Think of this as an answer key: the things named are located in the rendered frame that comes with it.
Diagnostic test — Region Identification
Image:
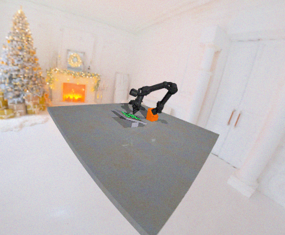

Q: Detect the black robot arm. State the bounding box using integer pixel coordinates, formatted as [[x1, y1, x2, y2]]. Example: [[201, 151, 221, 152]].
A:
[[129, 81, 178, 115]]

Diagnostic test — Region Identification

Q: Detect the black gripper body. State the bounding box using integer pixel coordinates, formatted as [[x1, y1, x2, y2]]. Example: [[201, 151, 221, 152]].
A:
[[132, 98, 145, 111]]

